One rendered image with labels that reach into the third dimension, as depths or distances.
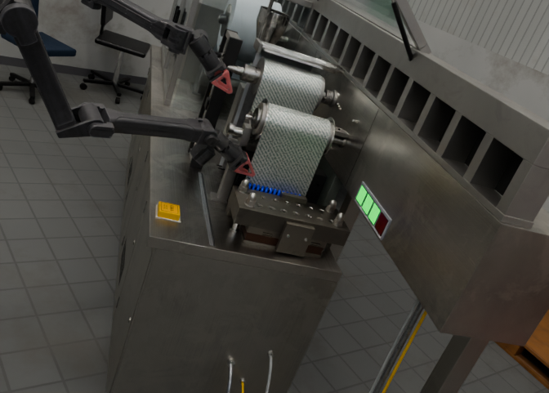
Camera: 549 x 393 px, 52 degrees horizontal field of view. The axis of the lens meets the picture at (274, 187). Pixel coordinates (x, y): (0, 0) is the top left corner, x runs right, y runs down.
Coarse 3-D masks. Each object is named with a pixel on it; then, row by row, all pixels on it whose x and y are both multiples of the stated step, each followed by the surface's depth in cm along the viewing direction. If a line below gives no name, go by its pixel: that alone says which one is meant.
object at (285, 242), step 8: (288, 224) 184; (296, 224) 186; (288, 232) 186; (296, 232) 186; (304, 232) 187; (312, 232) 187; (280, 240) 186; (288, 240) 187; (296, 240) 188; (304, 240) 188; (280, 248) 188; (288, 248) 188; (296, 248) 189; (304, 248) 190
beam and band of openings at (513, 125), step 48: (336, 48) 239; (384, 48) 192; (384, 96) 187; (432, 96) 158; (480, 96) 137; (432, 144) 158; (480, 144) 133; (528, 144) 119; (480, 192) 130; (528, 192) 119
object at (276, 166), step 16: (272, 144) 194; (256, 160) 196; (272, 160) 197; (288, 160) 198; (304, 160) 199; (256, 176) 199; (272, 176) 200; (288, 176) 201; (304, 176) 202; (288, 192) 204; (304, 192) 205
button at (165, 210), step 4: (160, 204) 187; (164, 204) 188; (168, 204) 189; (172, 204) 190; (160, 208) 184; (164, 208) 185; (168, 208) 186; (172, 208) 187; (176, 208) 188; (160, 212) 183; (164, 212) 183; (168, 212) 184; (172, 212) 185; (176, 212) 185; (160, 216) 184; (164, 216) 184; (168, 216) 184; (172, 216) 184; (176, 216) 185; (176, 220) 185
